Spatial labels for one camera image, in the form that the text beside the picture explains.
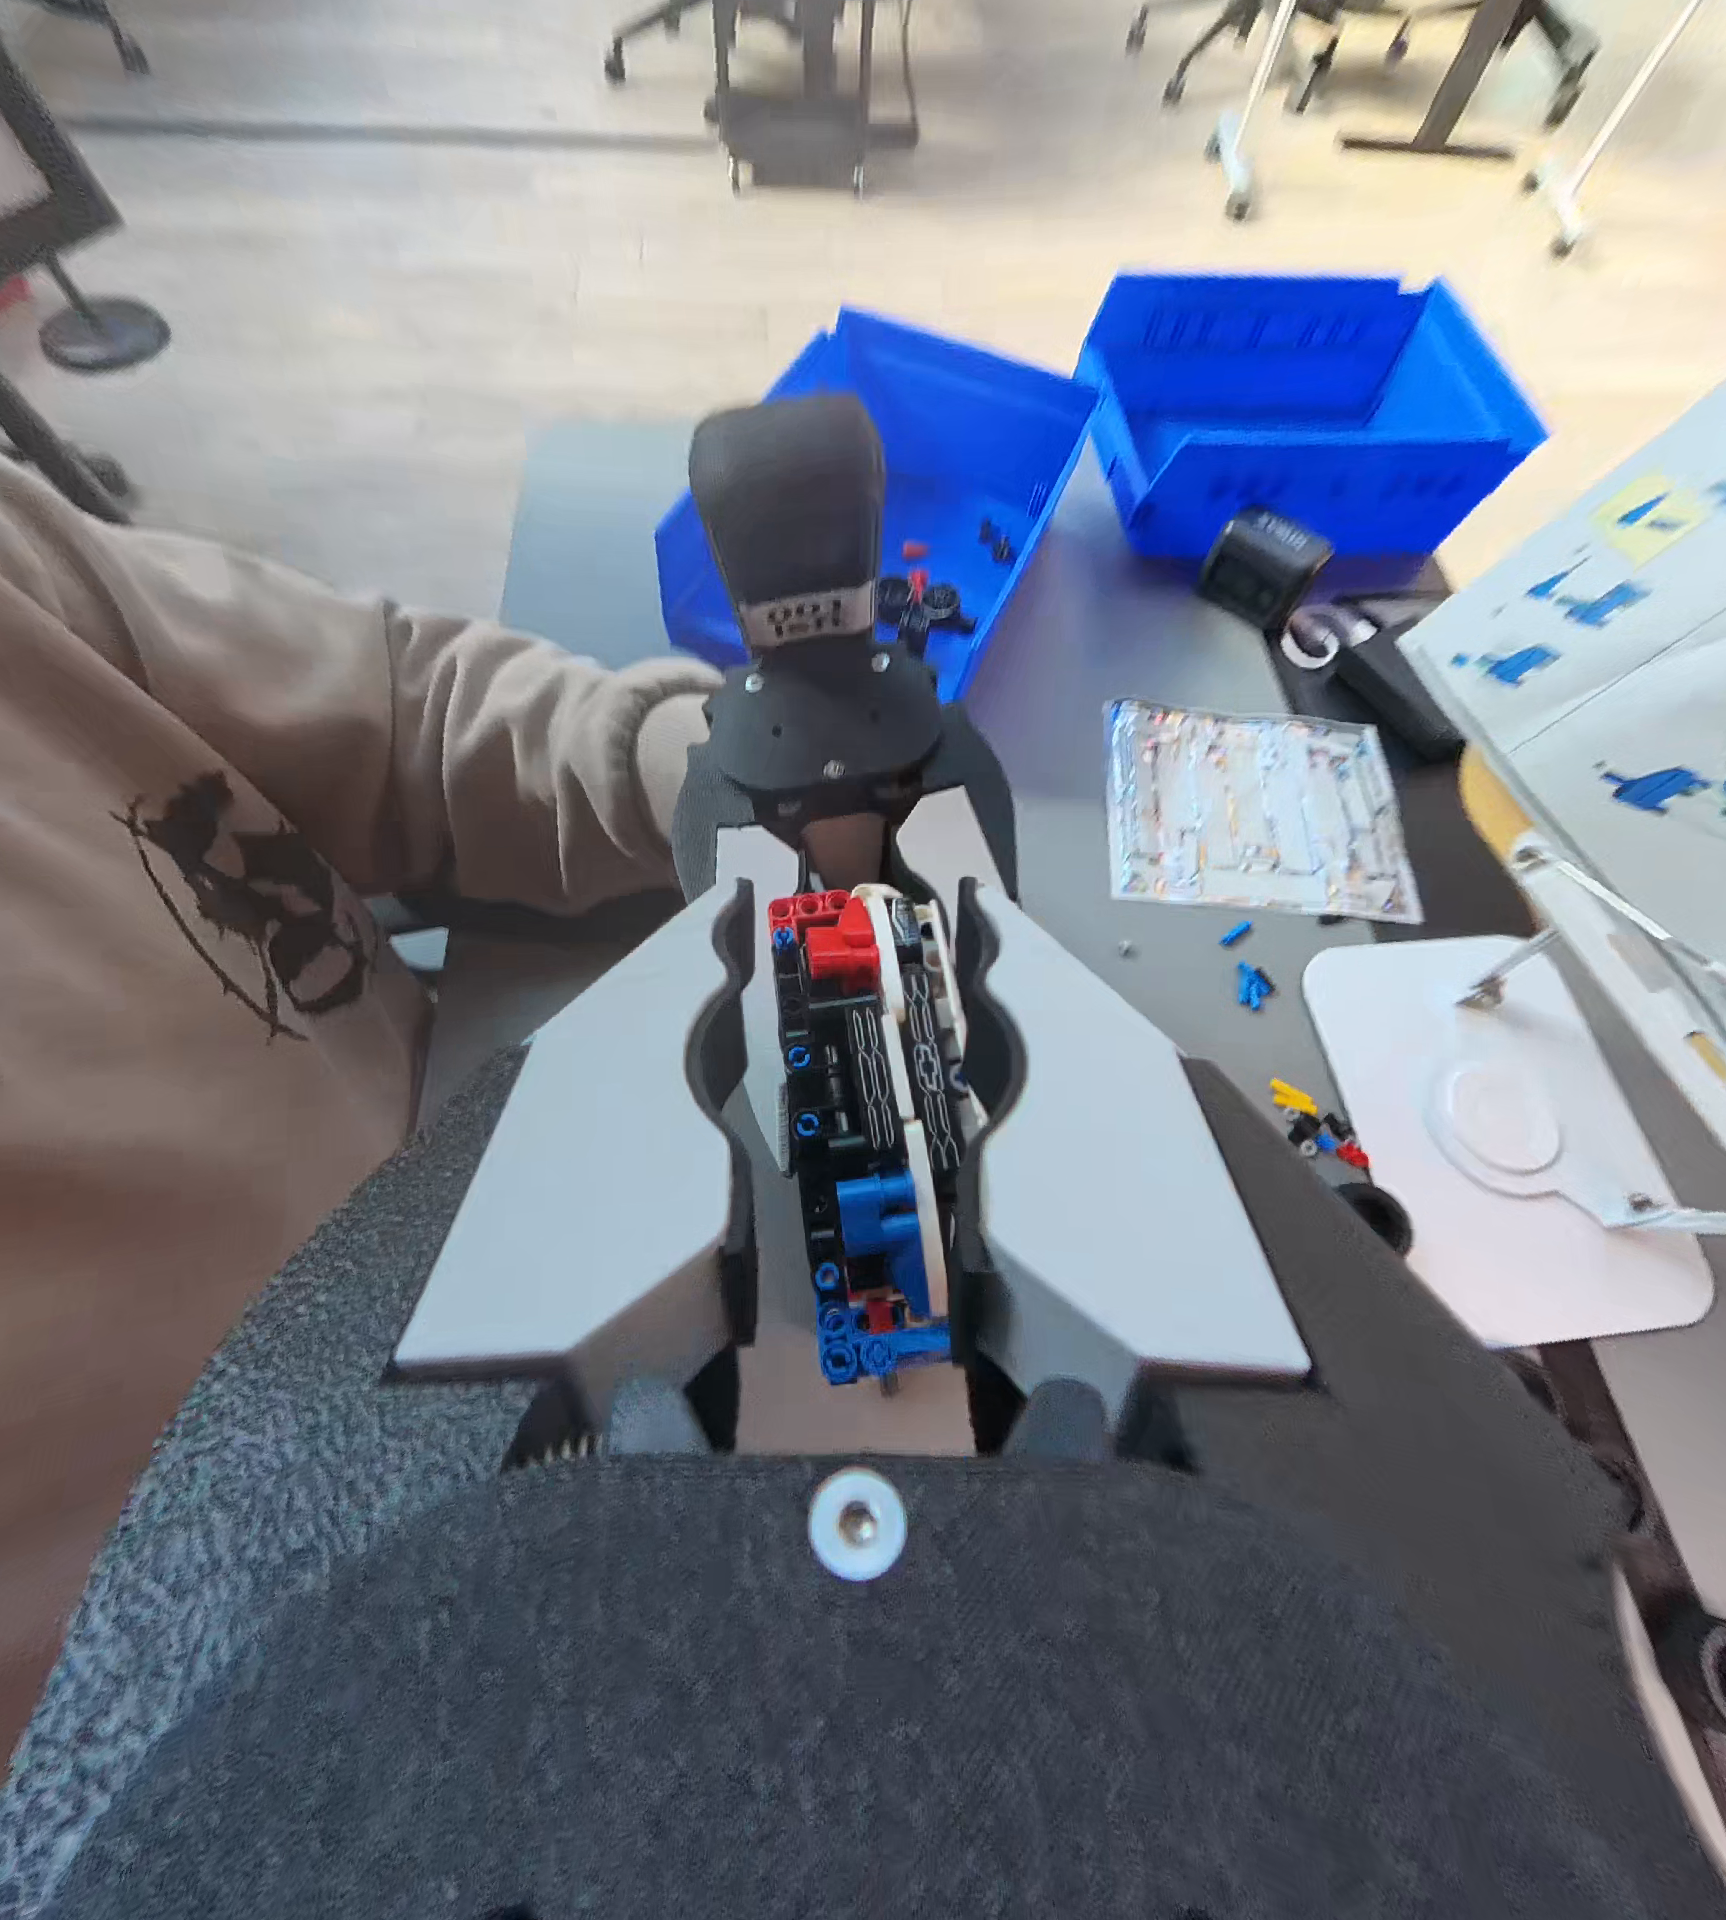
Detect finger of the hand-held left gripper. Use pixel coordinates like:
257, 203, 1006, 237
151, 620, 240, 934
733, 1034, 794, 1176

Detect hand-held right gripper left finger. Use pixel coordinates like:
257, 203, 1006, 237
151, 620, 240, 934
386, 876, 783, 1389

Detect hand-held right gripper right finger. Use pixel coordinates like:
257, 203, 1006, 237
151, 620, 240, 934
952, 881, 1316, 1386

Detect toy brick race car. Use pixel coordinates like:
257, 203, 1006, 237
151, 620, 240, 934
765, 883, 982, 1389

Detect person's left forearm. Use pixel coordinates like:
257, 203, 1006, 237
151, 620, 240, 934
279, 583, 722, 918

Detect grey desk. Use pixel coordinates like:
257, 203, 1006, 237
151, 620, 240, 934
413, 419, 1726, 1920

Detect black toy parts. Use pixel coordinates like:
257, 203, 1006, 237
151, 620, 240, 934
875, 571, 979, 640

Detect white book stand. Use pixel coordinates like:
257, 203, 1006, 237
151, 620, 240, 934
1305, 750, 1726, 1352

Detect blue plastic bin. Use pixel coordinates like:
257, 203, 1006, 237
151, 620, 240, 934
653, 306, 1099, 708
1072, 270, 1552, 559

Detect holographic sticker sheet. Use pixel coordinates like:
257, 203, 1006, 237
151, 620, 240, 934
1103, 696, 1424, 919

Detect person's beige hoodie torso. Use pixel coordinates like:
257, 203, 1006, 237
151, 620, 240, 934
0, 412, 431, 1847

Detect black rounded block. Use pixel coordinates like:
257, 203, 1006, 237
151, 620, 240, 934
1197, 506, 1339, 631

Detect black power adapter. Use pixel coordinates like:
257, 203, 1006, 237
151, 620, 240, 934
1329, 629, 1472, 763

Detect black office chair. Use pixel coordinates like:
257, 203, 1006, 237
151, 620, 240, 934
608, 0, 927, 197

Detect toy car instruction booklet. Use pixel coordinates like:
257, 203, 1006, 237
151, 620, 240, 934
1402, 306, 1726, 962

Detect black round stand base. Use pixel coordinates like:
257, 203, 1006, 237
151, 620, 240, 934
40, 296, 173, 374

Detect white coiled cable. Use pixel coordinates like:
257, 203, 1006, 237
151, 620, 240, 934
1281, 596, 1382, 674

